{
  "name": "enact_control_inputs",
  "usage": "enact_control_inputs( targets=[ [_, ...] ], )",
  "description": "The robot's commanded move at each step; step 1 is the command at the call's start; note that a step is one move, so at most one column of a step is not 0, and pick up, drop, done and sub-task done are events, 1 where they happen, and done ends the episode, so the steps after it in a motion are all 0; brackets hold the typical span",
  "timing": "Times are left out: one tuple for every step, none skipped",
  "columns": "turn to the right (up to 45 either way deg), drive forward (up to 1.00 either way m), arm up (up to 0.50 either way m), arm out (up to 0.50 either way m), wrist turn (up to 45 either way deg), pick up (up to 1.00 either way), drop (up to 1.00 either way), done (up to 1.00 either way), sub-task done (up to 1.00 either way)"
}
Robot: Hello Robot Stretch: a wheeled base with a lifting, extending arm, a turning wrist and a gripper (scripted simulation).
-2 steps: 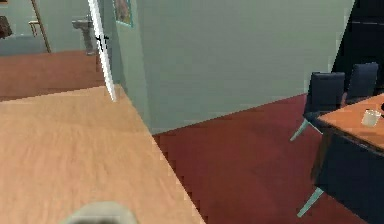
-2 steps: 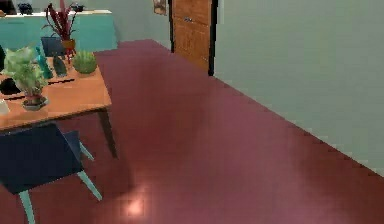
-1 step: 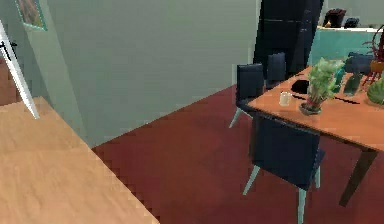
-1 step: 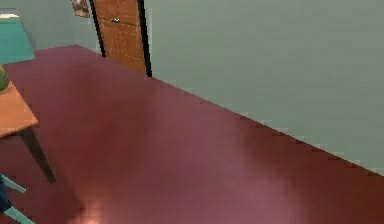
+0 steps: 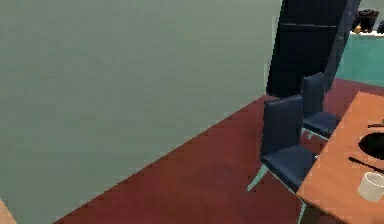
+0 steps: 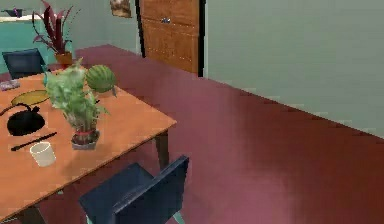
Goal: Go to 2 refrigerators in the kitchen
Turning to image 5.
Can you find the orange wooden table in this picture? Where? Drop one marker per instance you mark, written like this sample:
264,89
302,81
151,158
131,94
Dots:
340,173

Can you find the black refrigerator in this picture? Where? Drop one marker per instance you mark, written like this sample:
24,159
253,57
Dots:
305,53

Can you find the dark blue chair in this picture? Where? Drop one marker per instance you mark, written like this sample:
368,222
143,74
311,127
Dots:
316,110
283,140

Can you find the light wooden furniture corner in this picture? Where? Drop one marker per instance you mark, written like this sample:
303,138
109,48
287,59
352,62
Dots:
6,213

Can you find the black plate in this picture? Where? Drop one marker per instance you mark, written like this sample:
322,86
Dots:
375,145

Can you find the black pot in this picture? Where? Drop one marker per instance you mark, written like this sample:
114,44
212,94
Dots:
367,20

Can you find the teal kitchen counter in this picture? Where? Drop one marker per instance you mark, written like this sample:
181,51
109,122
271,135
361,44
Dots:
363,56

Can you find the small orange object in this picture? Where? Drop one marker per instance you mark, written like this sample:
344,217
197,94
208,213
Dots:
357,29

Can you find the black knife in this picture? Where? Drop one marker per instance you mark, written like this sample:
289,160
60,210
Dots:
365,164

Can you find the black fork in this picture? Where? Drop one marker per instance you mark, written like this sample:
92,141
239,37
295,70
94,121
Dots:
376,125

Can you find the white cup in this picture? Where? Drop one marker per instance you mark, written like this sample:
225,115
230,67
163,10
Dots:
371,186

